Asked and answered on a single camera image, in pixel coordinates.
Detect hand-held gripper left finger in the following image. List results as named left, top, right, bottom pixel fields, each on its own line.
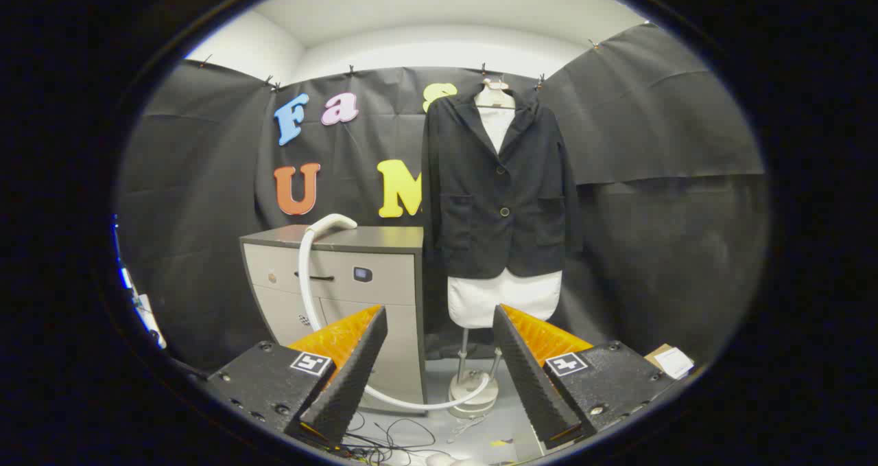
left=204, top=305, right=389, bottom=450

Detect white and blue object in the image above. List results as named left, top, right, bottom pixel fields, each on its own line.
left=113, top=215, right=169, bottom=350

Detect white garment steamer with hose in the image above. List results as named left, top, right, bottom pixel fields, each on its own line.
left=298, top=213, right=491, bottom=412

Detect black suit jacket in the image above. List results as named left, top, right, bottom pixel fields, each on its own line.
left=420, top=85, right=584, bottom=279

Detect cardboard box with white label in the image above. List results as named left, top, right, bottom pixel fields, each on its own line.
left=645, top=344, right=695, bottom=381

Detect black backdrop cloth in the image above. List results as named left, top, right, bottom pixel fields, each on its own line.
left=117, top=23, right=769, bottom=371

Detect black floor cables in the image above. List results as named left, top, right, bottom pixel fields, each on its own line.
left=343, top=411, right=440, bottom=463

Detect grey drawer cabinet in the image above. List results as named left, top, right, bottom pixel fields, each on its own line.
left=240, top=224, right=427, bottom=412

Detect white plastic hanger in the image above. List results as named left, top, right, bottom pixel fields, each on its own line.
left=475, top=77, right=517, bottom=111

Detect white round stand base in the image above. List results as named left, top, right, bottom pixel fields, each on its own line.
left=449, top=329, right=505, bottom=419

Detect white mannequin torso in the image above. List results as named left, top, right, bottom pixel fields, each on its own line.
left=447, top=85, right=563, bottom=329

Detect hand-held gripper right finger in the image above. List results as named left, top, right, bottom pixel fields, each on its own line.
left=492, top=304, right=676, bottom=451

